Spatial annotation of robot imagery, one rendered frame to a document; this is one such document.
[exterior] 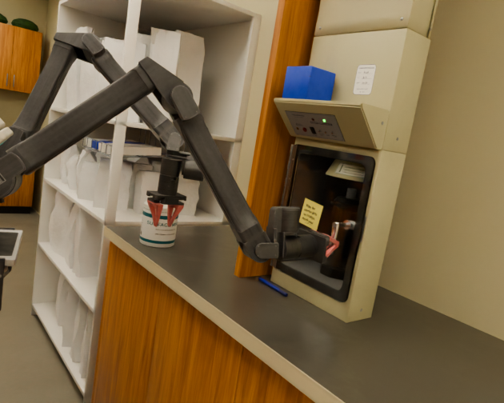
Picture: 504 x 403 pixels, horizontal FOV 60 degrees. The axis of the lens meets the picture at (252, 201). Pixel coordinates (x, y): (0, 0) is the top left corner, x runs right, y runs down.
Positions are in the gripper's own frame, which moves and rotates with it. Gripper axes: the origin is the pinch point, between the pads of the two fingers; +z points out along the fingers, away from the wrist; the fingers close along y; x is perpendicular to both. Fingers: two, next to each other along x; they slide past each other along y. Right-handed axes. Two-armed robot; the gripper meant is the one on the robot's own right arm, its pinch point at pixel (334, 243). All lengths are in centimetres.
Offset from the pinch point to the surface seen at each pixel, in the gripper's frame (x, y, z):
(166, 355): 47, 40, -24
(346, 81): -42.8, 10.5, 6.6
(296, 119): -31.1, 19.7, -1.2
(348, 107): -34.9, -1.6, -4.8
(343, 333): 21.0, -9.3, -1.6
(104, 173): 4, 135, -13
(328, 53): -51, 19, 7
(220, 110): -34, 133, 48
